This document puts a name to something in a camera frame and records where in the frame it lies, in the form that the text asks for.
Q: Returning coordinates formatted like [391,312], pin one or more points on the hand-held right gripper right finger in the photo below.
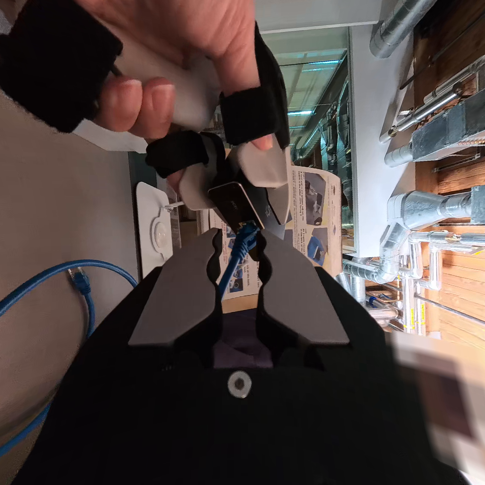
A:
[303,303]

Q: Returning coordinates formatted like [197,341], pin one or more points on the black ethernet switch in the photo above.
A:
[231,204]

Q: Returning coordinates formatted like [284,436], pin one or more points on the person's left hand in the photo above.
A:
[170,30]

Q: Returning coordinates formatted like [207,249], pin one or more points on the dark green desk mat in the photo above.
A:
[136,166]

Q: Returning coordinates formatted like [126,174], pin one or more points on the white stand base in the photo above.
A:
[147,212]

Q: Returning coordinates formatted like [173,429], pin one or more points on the silver round air duct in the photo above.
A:
[398,26]

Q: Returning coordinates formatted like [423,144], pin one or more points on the instruction poster board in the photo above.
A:
[322,212]

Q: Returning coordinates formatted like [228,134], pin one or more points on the silver insulated pipes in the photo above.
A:
[416,204]

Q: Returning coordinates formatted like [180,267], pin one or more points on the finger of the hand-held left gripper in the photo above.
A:
[265,166]
[193,191]

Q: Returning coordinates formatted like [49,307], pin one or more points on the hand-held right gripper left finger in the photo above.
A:
[174,303]

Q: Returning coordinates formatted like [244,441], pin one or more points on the grey rectangular duct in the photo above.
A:
[447,132]

